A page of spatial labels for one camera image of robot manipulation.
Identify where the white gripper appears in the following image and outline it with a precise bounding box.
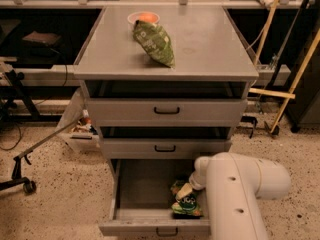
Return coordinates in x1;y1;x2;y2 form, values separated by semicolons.
176;156;210;200

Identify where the green rice chip bag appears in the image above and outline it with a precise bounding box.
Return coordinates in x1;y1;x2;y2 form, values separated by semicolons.
170;180;203;217

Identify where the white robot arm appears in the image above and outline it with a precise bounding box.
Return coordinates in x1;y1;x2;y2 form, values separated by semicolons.
175;152;291;240

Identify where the grey bottom drawer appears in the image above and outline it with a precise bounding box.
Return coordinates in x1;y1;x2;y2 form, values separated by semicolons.
99;159;210;237

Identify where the grey drawer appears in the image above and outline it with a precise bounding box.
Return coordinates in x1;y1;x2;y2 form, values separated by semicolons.
99;159;210;237
85;80;247;127
100;126;231;159

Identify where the grey middle drawer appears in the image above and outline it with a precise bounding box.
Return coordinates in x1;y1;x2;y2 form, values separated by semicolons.
100;126;231;159

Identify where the grey drawer cabinet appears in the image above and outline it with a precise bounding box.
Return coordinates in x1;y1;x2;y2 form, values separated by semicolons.
73;5;260;172

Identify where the grey top drawer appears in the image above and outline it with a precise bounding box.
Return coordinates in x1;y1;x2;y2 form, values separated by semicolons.
85;80;247;127

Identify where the dark green snack bag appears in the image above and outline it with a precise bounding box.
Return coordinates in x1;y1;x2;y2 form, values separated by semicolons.
133;20;175;68

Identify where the clear plastic storage bin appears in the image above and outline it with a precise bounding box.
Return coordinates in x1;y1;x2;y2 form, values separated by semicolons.
56;88;100;152

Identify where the black wheeled stand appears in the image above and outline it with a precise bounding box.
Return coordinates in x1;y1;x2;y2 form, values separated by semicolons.
0;118;80;195

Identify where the white bowl with orange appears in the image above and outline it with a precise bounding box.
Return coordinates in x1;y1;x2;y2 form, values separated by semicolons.
127;11;160;25

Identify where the dark box on shelf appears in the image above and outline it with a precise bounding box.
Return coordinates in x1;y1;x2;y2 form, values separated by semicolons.
22;31;62;48

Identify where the black bottom drawer handle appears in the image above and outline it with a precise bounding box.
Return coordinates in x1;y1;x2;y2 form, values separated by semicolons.
156;227;179;237

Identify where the black drawer handle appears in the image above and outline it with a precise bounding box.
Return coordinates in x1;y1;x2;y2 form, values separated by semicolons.
156;227;179;237
154;145;176;153
153;107;180;115

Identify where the black middle drawer handle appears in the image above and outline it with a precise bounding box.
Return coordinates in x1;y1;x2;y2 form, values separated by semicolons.
154;145;176;153

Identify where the black top drawer handle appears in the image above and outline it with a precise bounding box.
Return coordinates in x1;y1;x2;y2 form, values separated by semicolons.
153;107;180;115

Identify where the wooden easel frame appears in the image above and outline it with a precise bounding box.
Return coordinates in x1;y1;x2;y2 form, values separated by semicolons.
248;0;320;136

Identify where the black cable on floor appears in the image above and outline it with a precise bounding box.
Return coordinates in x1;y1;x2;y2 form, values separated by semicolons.
0;119;24;152

